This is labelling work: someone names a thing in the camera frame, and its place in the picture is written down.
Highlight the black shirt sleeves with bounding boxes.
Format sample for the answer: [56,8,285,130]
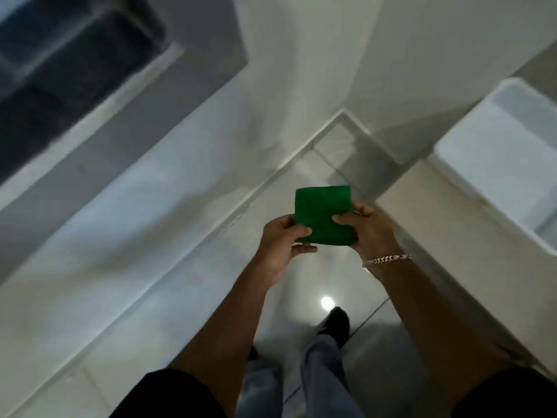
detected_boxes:
[109,367,557,418]

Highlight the person's left forearm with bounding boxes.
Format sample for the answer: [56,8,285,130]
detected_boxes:
[167,261,279,416]

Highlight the black shoe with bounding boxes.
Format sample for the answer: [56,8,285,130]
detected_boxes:
[317,306,351,348]

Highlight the green cloth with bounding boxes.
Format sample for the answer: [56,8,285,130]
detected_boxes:
[294,185,357,247]

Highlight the person's right hand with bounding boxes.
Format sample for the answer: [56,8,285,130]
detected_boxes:
[332,202,404,264]

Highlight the dark window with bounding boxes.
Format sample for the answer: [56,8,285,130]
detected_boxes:
[0,0,185,211]

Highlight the silver chain bracelet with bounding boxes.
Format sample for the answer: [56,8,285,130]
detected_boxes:
[361,254,413,269]

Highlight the grey trousers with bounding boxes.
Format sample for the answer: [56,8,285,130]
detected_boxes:
[237,334,366,418]

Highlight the person's right forearm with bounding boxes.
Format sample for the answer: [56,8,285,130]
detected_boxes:
[365,256,516,410]

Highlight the person's left hand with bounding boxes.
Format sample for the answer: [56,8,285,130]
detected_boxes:
[254,214,318,289]

